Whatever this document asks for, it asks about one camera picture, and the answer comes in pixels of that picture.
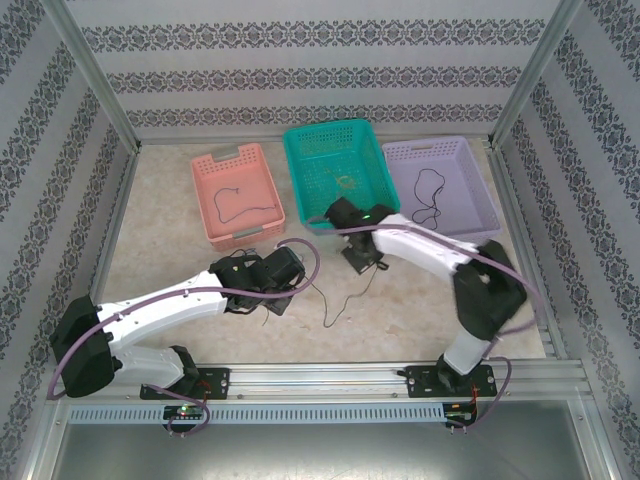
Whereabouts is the thin yellow cable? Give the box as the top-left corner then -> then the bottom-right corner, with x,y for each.
324,167 -> 359,196

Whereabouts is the thin black cable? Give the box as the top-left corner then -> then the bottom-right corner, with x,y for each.
313,259 -> 389,330
412,168 -> 449,229

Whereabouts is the thin blue cable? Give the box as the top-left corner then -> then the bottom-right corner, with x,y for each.
213,187 -> 279,226

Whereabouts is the teal perforated plastic basket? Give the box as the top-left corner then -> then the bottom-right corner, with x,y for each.
282,119 -> 402,236

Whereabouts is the pink perforated plastic basket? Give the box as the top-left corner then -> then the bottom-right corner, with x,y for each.
189,143 -> 287,253

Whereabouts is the lavender perforated plastic basket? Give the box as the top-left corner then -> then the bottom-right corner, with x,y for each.
381,138 -> 502,239

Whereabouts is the small green circuit board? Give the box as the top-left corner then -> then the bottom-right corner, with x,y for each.
163,404 -> 209,421
444,401 -> 479,426

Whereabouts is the steel sheet panel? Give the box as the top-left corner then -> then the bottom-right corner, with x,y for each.
49,424 -> 616,480

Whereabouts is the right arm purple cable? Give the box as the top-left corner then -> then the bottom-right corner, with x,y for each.
305,214 -> 541,436

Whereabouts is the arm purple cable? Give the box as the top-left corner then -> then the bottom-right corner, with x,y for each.
305,214 -> 541,436
48,237 -> 322,439

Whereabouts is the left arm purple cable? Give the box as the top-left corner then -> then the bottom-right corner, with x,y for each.
48,237 -> 322,439

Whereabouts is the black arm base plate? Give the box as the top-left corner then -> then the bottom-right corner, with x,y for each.
403,364 -> 497,400
139,367 -> 231,401

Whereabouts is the wide aluminium mounting rail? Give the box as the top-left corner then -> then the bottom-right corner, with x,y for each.
47,362 -> 594,401

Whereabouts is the white slotted cable duct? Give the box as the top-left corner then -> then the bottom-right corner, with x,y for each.
67,403 -> 446,426

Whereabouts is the aluminium side rail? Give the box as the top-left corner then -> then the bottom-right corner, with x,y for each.
67,147 -> 144,366
487,144 -> 571,361

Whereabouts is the aluminium frame post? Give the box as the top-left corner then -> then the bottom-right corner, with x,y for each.
38,0 -> 143,153
485,0 -> 585,149

